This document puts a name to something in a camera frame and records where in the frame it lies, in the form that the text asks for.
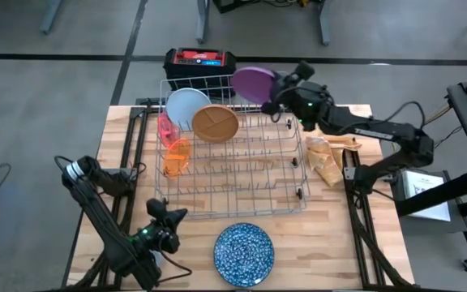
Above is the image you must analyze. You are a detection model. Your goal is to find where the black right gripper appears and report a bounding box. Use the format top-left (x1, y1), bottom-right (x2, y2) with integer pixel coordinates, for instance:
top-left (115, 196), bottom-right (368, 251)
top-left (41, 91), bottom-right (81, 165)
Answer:
top-left (262, 60), bottom-right (334, 131)

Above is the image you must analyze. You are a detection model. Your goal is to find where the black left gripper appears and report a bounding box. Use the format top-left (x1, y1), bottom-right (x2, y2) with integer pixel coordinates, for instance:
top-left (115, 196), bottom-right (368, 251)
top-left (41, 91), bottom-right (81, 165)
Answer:
top-left (135, 197), bottom-right (189, 255)

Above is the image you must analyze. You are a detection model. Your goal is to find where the purple plate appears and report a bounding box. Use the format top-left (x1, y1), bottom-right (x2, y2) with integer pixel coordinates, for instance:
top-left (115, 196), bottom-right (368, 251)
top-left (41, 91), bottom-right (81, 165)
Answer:
top-left (230, 66), bottom-right (278, 105)

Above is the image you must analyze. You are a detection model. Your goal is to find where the orange translucent plate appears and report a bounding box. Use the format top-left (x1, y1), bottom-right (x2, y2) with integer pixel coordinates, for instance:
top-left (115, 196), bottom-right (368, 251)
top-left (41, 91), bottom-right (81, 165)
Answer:
top-left (162, 137), bottom-right (193, 179)

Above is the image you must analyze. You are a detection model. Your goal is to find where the brown divided plate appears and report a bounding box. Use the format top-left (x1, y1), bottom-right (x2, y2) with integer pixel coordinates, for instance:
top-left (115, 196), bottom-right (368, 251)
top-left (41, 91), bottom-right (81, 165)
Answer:
top-left (191, 104), bottom-right (240, 144)

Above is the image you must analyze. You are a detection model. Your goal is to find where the blue patterned plate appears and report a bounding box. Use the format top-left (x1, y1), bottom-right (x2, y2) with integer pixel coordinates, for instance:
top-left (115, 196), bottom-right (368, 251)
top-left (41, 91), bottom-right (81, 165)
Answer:
top-left (212, 222), bottom-right (276, 288)

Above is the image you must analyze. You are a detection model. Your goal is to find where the pink translucent plate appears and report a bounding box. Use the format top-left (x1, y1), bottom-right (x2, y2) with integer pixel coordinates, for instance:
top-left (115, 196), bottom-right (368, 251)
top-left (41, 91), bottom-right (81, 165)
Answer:
top-left (157, 111), bottom-right (181, 149)

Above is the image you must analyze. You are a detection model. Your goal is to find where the light blue plate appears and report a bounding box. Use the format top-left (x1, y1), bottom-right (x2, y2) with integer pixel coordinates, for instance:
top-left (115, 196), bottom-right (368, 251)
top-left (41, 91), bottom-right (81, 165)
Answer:
top-left (165, 88), bottom-right (212, 131)

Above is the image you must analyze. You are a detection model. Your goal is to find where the grey desk leg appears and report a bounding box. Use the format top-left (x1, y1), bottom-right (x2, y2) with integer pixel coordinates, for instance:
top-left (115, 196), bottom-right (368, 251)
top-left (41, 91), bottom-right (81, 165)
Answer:
top-left (318, 0), bottom-right (332, 46)
top-left (195, 0), bottom-right (211, 45)
top-left (41, 0), bottom-right (62, 36)

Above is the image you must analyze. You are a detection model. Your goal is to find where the black equipment box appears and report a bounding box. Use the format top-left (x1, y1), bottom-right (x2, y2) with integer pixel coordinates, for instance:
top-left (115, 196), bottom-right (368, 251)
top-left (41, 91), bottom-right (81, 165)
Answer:
top-left (212, 0), bottom-right (259, 13)

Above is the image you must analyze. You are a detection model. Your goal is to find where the white printed manual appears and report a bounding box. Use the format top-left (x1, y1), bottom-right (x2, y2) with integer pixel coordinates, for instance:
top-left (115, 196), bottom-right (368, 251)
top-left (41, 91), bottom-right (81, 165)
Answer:
top-left (403, 170), bottom-right (452, 223)

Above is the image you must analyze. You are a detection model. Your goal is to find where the grey box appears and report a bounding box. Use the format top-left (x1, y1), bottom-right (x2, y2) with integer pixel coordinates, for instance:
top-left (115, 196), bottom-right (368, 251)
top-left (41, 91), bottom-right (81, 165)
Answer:
top-left (391, 169), bottom-right (467, 236)

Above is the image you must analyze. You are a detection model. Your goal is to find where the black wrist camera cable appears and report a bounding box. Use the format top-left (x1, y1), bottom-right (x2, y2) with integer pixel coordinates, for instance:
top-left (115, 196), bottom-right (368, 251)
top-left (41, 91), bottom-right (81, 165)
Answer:
top-left (152, 243), bottom-right (193, 285)

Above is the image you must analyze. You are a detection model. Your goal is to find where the grey wire dish rack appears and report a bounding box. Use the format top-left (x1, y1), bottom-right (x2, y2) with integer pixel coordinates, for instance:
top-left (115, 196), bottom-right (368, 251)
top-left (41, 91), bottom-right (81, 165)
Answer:
top-left (154, 74), bottom-right (311, 220)

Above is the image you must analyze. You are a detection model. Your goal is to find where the black aluminium table frame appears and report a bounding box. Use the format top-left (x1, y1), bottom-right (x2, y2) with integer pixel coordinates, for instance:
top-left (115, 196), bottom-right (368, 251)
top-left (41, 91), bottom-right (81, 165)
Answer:
top-left (61, 97), bottom-right (421, 292)

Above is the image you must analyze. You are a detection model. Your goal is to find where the yellow cable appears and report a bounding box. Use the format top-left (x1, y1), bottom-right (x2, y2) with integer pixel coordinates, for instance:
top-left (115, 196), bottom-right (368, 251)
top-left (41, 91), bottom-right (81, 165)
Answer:
top-left (422, 101), bottom-right (452, 127)

